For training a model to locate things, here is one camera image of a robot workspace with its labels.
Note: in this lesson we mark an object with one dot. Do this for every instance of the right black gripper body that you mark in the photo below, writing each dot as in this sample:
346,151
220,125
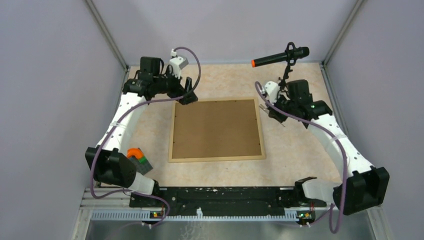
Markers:
282,101

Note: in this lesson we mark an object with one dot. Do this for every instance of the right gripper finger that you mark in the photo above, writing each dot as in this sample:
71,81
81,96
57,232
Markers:
277,118
263,108

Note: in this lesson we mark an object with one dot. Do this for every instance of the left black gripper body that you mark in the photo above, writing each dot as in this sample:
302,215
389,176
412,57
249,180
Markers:
169,84

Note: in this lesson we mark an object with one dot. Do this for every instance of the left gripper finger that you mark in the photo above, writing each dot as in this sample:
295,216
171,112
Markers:
188,87
188,99

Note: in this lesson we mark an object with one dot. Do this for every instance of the wooden picture frame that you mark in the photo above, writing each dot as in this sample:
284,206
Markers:
216,130

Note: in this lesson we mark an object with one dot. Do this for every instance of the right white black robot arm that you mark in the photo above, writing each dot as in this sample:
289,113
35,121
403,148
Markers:
363,185

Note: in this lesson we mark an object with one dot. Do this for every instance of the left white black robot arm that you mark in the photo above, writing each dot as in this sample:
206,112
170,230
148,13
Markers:
108,160

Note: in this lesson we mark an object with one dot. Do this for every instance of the black microphone orange tip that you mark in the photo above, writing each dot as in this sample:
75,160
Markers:
300,53

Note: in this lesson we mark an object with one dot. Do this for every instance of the black mini tripod stand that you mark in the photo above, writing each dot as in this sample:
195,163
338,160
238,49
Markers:
288,71

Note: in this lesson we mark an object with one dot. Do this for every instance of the orange curved toy block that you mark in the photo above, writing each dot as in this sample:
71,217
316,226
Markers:
135,152

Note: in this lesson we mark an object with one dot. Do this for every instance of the green lego brick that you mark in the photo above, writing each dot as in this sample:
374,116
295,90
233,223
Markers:
143,160

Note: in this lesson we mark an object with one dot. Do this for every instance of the grey lego baseplate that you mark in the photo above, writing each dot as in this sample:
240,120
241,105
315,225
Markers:
141,168

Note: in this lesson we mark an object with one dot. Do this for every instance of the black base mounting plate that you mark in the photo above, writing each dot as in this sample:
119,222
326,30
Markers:
235,201

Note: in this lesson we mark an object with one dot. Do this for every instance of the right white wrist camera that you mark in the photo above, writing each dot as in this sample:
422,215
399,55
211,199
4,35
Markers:
271,91

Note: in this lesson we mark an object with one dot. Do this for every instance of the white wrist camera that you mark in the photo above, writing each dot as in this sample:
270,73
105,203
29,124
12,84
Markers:
177,63
271,91

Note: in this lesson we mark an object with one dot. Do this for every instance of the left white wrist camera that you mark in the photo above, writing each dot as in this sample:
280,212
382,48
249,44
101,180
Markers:
177,63

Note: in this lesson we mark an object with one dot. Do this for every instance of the aluminium front rail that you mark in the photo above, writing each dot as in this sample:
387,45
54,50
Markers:
116,207

